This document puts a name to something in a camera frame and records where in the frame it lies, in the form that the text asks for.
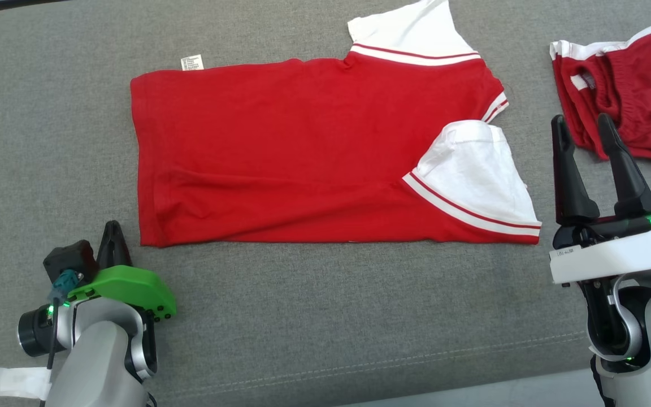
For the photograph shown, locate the red and white shirt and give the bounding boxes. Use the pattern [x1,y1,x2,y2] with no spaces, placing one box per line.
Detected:
[129,0,542,248]

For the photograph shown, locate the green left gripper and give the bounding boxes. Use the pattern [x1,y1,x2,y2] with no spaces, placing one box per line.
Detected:
[67,220,178,323]

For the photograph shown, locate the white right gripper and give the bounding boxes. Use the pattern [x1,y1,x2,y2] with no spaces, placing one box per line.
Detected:
[549,113,651,286]

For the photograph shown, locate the red shorts with white stripe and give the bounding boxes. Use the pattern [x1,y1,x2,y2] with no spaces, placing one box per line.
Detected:
[549,21,651,170]

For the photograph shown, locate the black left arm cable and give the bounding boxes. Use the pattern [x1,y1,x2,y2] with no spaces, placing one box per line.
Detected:
[0,270,81,407]

